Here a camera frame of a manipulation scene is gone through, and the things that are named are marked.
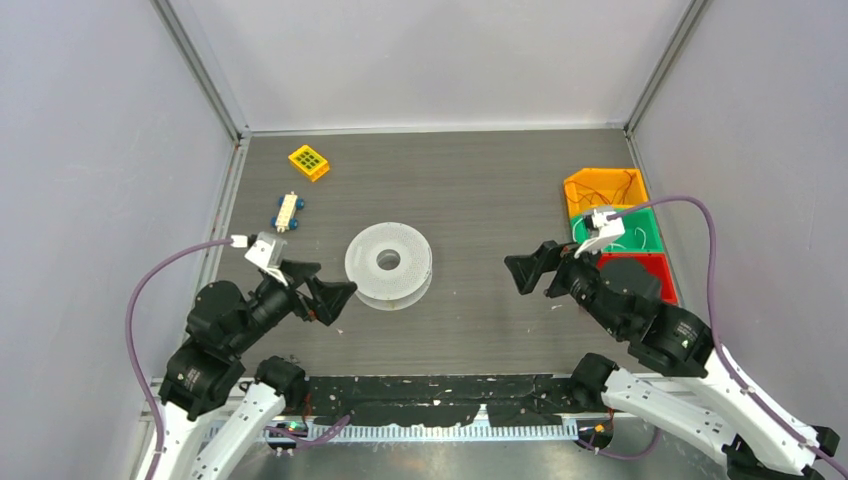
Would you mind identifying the red bin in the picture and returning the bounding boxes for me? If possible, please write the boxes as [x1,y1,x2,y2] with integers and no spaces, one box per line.
[598,253,679,305]

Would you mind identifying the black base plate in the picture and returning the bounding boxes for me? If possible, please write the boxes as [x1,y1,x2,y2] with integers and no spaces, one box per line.
[241,374,637,429]

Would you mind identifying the white cable in bin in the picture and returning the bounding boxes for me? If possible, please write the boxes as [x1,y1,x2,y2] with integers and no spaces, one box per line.
[572,211,651,254]

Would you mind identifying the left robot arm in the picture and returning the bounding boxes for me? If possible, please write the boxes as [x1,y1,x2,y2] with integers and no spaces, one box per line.
[137,260,357,479]

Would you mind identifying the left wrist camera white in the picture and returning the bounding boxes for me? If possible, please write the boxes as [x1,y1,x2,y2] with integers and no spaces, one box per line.
[244,232,287,276]

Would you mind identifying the translucent white spool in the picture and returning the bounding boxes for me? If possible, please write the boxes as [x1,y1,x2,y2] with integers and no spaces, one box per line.
[344,222,433,311]

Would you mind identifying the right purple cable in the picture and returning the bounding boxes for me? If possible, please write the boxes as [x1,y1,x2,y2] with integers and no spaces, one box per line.
[576,195,848,480]

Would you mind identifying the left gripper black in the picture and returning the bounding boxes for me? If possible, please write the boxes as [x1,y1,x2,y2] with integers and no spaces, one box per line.
[230,257,357,352]

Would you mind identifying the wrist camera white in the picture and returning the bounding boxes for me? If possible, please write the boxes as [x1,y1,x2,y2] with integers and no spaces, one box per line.
[575,206,626,258]
[244,232,287,276]

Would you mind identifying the purple cable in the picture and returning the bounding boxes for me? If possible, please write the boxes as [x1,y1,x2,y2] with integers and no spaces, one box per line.
[576,195,848,480]
[125,238,250,480]

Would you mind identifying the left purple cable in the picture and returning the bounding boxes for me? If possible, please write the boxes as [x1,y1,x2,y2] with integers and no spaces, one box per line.
[125,238,250,480]

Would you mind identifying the green bin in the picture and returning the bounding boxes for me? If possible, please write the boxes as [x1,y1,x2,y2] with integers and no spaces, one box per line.
[604,208,665,253]

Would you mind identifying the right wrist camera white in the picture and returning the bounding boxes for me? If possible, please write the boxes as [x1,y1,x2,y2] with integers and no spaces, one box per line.
[575,206,626,258]

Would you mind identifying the red cable in orange bin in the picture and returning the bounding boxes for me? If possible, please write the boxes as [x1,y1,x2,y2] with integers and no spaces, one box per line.
[568,172,641,208]

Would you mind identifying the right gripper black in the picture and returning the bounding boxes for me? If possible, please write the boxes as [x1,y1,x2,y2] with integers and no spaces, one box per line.
[502,233,624,335]

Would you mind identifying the yellow block green studs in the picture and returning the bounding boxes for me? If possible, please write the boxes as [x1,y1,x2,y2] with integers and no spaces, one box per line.
[288,145,330,182]

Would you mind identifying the white toy car blue wheels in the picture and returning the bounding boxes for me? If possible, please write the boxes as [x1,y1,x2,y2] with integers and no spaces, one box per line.
[270,192,305,233]

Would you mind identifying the orange bin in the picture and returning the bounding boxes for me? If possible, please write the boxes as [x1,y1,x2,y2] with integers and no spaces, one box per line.
[563,168,649,218]

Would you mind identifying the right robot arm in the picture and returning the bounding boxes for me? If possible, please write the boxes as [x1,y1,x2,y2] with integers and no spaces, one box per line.
[504,241,840,479]

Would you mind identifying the aluminium rail front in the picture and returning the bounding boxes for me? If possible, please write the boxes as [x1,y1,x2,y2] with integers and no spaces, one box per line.
[139,372,743,444]

